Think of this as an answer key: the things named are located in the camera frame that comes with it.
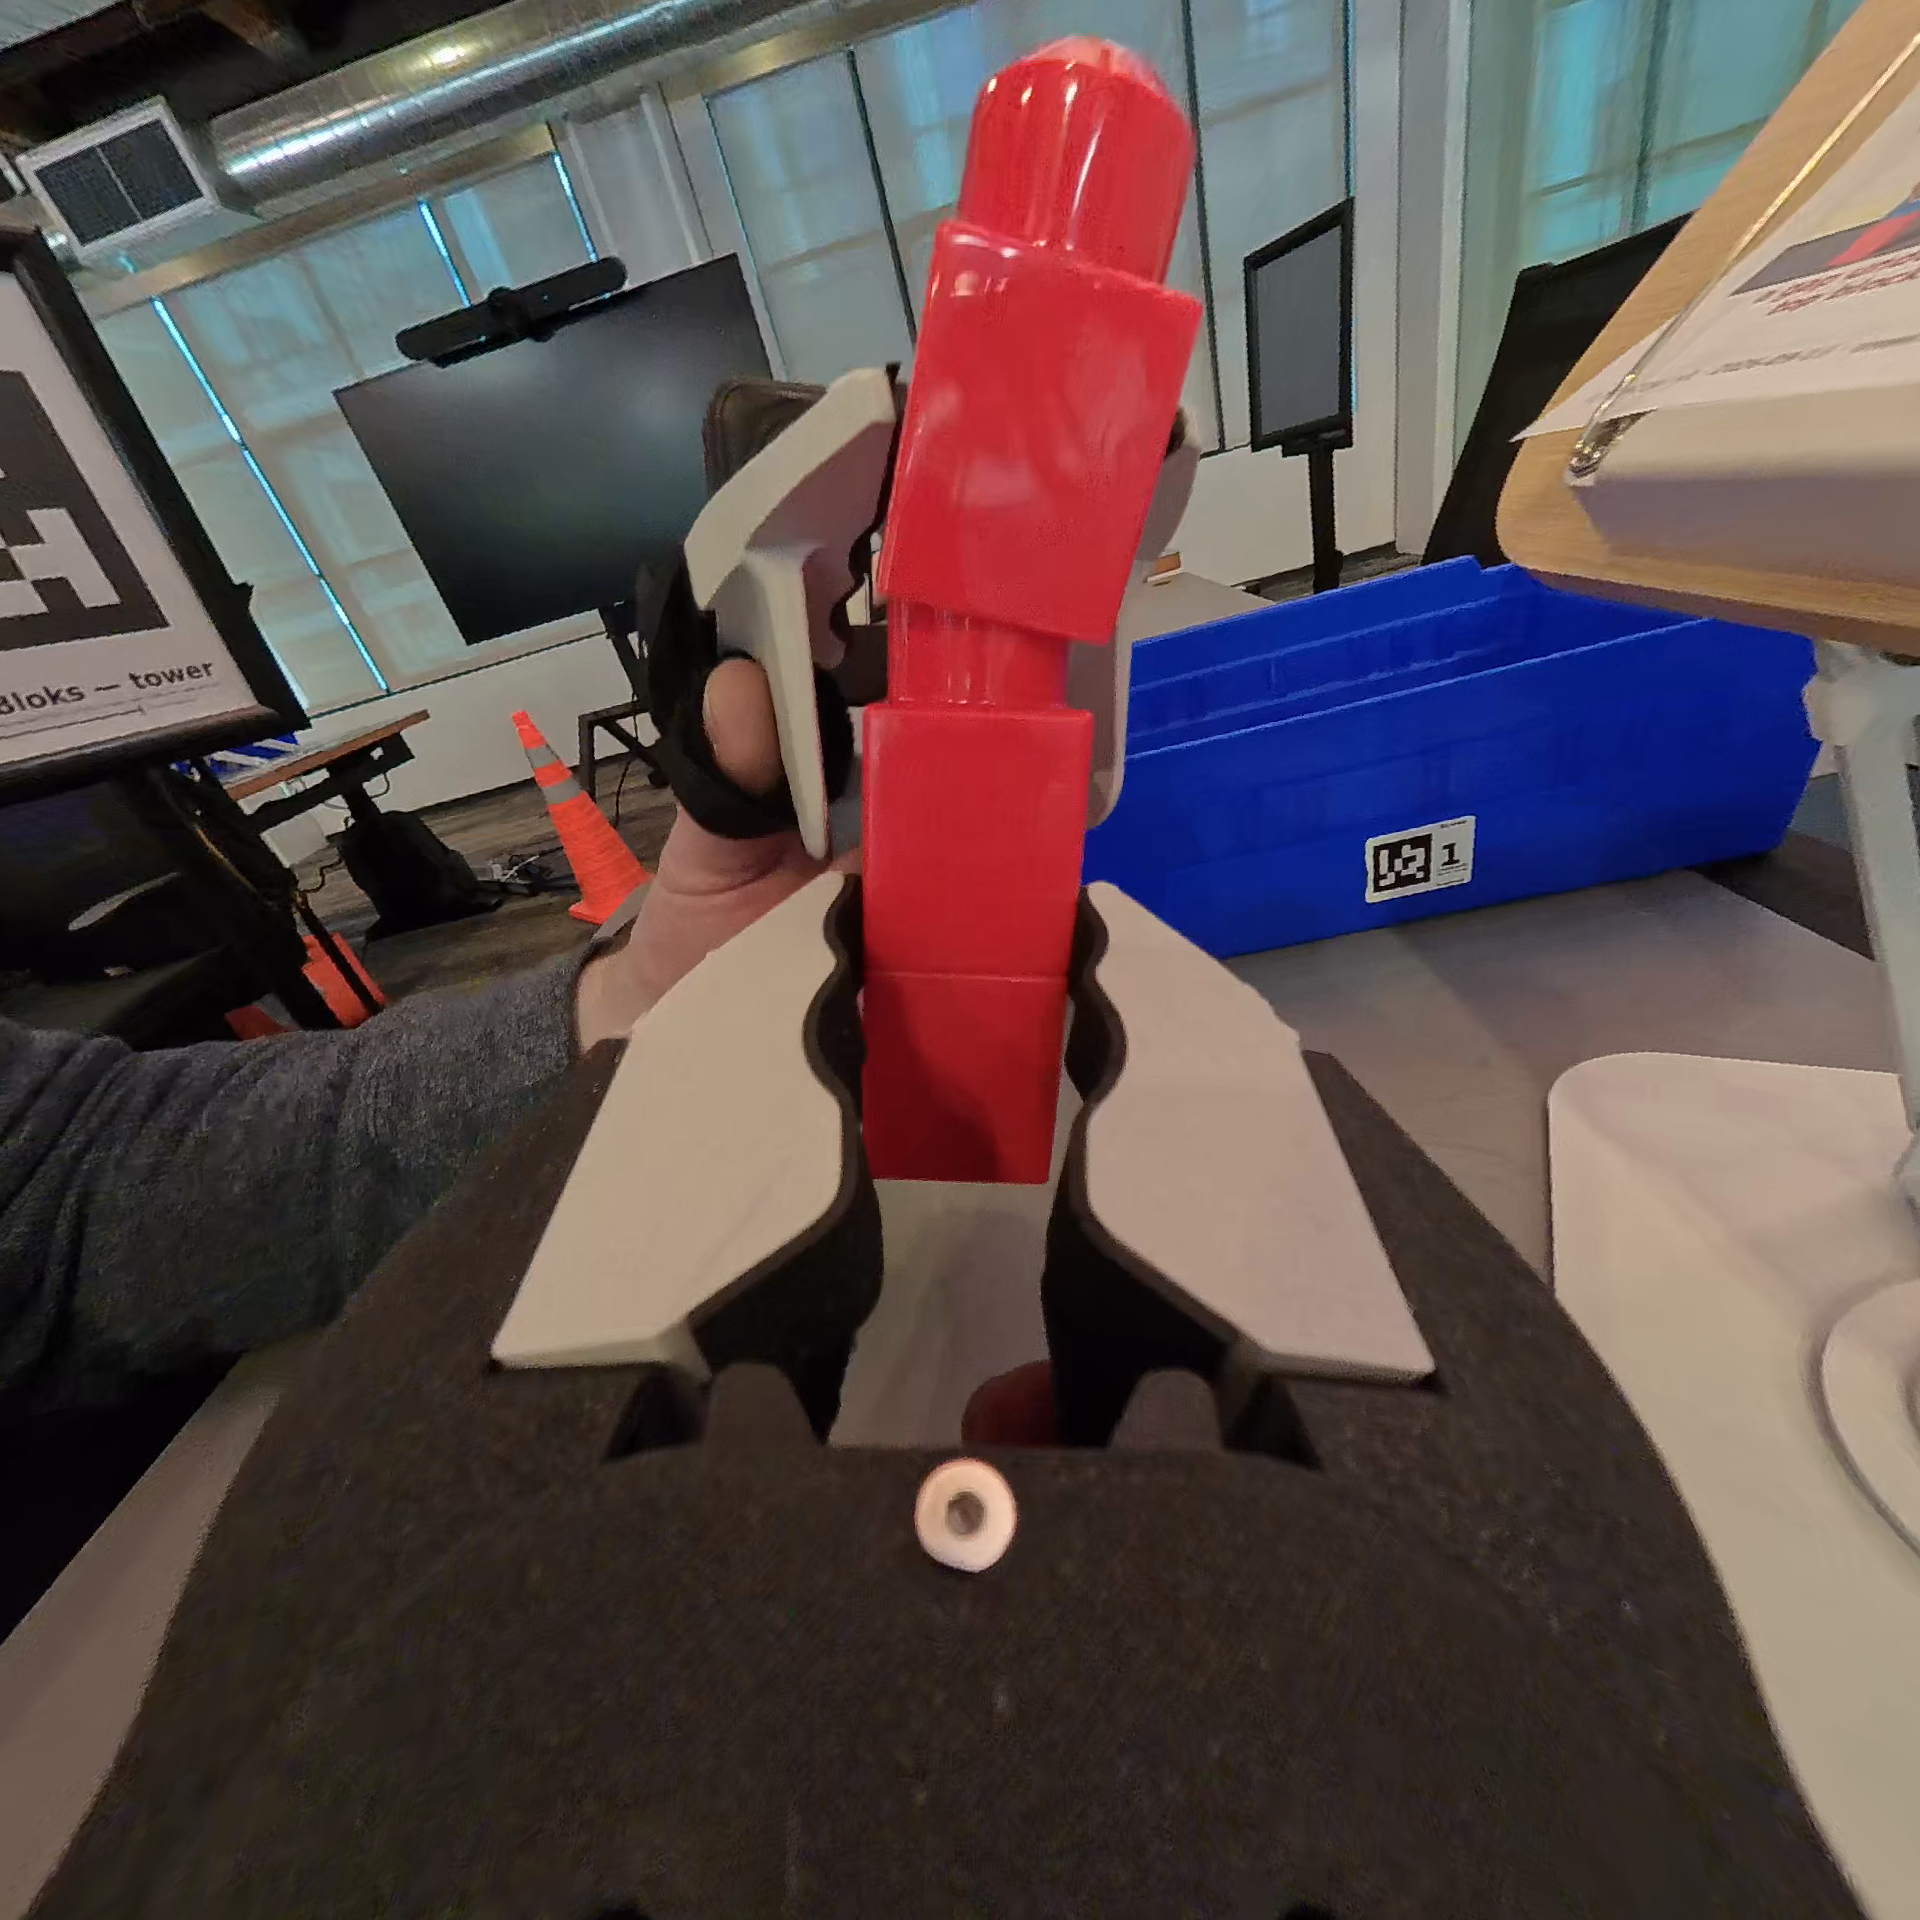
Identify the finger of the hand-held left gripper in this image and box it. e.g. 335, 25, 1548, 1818
1083, 404, 1206, 835
681, 363, 905, 864

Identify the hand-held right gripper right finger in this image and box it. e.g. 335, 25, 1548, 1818
1044, 881, 1437, 1389

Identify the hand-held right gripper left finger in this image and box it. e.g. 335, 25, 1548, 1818
488, 873, 884, 1375

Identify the red toy block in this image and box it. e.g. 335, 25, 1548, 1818
856, 599, 1099, 985
861, 968, 1085, 1191
873, 36, 1206, 649

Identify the blue plastic bin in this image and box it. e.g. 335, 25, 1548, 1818
1079, 555, 1820, 963

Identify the person's left forearm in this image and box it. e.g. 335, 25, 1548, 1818
0, 944, 601, 1420

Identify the grey desk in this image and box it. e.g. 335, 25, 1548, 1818
0, 826, 1920, 1920

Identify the person's left hand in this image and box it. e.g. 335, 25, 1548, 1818
574, 656, 869, 1052

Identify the wooden edged side table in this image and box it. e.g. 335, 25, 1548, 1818
1118, 552, 1277, 647

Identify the large black television screen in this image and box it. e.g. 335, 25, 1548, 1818
334, 251, 774, 647

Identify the black display easel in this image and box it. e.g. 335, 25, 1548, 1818
1270, 428, 1352, 594

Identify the orange traffic cone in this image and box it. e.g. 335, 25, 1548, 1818
510, 708, 655, 929
223, 931, 387, 1041

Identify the black backpack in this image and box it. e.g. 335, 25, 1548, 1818
334, 809, 505, 935

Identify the black portrait display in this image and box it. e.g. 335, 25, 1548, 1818
1240, 199, 1355, 452

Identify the wooden document holder board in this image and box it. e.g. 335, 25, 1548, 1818
1496, 47, 1920, 663

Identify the wooden table with black legs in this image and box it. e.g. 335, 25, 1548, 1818
223, 708, 432, 864

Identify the black sign easel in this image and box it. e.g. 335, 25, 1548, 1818
141, 751, 387, 1041

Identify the framed black white code sign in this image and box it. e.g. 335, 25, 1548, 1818
0, 224, 312, 776

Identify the white air vent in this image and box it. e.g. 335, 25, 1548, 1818
16, 96, 221, 251

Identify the printed instruction sheet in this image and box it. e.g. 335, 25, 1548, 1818
1515, 151, 1920, 443

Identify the black video bar camera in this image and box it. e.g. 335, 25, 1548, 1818
392, 258, 629, 367

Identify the silver ventilation duct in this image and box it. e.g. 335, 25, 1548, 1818
209, 0, 976, 203

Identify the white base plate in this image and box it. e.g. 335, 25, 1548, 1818
1548, 1050, 1920, 1920

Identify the metal wire clip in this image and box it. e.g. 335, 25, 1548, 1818
1568, 352, 1695, 484

